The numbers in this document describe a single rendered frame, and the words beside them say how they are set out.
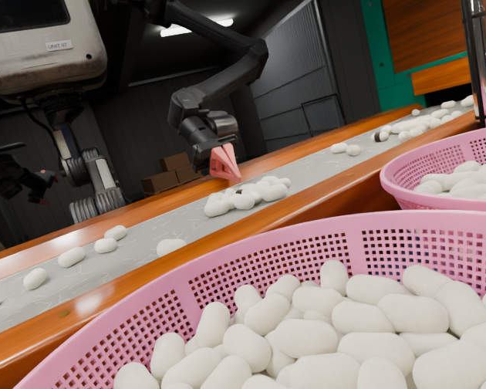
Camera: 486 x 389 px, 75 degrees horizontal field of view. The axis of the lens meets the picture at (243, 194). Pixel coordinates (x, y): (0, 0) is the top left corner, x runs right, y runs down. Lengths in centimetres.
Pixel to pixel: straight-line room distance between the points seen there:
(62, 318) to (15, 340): 3
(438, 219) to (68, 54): 96
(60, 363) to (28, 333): 6
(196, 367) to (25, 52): 95
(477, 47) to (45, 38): 94
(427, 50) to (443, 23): 8
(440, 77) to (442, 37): 13
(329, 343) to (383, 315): 3
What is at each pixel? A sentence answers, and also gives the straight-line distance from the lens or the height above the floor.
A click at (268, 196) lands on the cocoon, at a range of 44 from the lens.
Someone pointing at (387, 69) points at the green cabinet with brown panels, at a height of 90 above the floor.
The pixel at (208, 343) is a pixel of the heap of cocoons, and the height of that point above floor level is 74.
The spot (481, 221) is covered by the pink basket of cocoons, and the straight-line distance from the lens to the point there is 21.
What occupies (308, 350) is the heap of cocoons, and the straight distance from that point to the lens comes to 18.
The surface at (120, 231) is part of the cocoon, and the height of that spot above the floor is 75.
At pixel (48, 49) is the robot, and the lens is 104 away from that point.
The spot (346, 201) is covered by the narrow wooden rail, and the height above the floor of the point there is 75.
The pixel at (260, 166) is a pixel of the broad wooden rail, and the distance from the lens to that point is 71.
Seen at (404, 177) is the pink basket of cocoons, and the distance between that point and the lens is 39.
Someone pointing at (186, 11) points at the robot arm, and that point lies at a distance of 117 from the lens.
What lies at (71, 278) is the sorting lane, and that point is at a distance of 43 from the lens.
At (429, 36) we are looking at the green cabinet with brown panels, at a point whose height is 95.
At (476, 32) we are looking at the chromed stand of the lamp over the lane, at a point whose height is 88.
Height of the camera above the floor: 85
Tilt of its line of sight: 12 degrees down
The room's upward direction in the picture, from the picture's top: 17 degrees counter-clockwise
